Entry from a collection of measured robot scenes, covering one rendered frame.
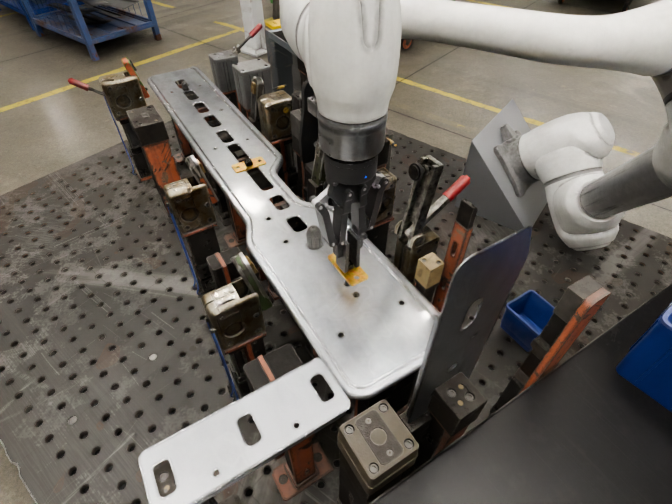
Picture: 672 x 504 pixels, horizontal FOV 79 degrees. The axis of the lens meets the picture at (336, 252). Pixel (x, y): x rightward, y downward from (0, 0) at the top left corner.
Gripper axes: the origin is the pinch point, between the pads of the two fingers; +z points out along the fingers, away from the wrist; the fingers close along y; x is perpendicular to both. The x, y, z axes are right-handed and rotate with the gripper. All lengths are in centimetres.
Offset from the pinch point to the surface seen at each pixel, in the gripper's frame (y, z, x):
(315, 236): 0.2, 5.5, -11.3
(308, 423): 18.8, 9.0, 18.9
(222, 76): -14, 9, -102
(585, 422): -13.0, 5.9, 39.9
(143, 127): 18, 7, -76
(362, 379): 8.4, 9.0, 17.4
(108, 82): 21, 3, -103
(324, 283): 3.5, 9.0, -2.5
